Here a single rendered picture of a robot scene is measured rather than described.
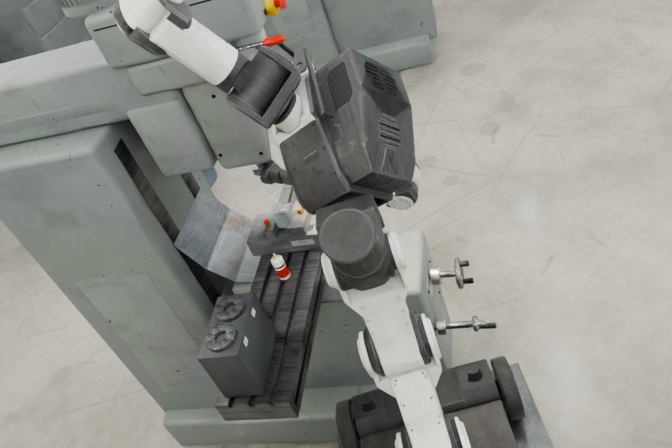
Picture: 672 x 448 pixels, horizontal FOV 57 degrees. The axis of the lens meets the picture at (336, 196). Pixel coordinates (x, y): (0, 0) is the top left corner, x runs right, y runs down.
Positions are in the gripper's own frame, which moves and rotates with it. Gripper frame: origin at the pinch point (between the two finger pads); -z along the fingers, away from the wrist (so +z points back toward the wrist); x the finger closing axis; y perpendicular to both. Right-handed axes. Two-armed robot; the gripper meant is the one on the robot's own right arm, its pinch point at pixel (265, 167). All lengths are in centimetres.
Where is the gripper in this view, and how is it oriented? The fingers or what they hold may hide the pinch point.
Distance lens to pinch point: 206.9
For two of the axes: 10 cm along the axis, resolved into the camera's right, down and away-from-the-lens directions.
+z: 7.9, 1.3, -5.9
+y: 3.1, 7.5, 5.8
